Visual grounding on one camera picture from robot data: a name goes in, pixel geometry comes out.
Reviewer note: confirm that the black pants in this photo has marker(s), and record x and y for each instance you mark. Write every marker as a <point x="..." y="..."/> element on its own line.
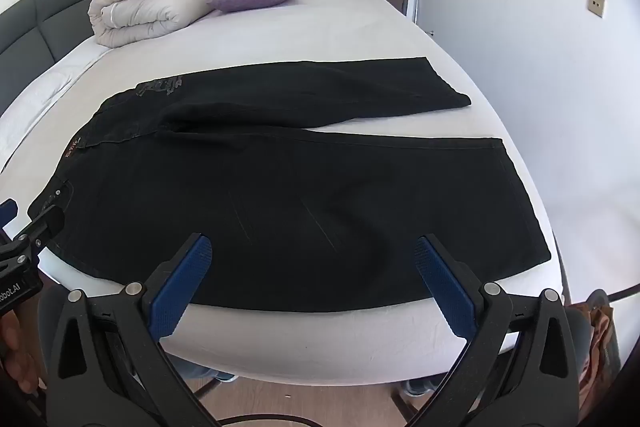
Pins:
<point x="300" y="187"/>

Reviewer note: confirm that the grey padded headboard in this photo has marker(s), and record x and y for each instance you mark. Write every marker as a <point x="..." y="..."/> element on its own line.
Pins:
<point x="30" y="22"/>

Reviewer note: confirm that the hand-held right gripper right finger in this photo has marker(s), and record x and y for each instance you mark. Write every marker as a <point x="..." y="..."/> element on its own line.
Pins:
<point x="445" y="287"/>

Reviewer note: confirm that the person's left hand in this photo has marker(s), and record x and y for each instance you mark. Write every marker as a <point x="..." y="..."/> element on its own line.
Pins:
<point x="17" y="362"/>

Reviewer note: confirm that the white bed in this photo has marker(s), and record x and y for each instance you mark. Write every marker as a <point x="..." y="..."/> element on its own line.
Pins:
<point x="325" y="27"/>

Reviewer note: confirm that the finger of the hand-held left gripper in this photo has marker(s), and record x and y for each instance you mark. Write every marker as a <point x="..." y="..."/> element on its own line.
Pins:
<point x="7" y="211"/>
<point x="46" y="223"/>

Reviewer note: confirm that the beige wall socket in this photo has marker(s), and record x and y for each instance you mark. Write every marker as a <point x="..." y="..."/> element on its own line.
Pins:
<point x="596" y="4"/>

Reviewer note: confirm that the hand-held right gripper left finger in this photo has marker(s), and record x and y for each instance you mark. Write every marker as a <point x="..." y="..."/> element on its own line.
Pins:
<point x="182" y="287"/>

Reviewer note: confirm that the person's left leg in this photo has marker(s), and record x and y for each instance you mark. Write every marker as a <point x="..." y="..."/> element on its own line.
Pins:
<point x="200" y="369"/>

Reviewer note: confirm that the brown bag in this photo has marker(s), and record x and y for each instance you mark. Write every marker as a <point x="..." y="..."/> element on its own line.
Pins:
<point x="602" y="337"/>

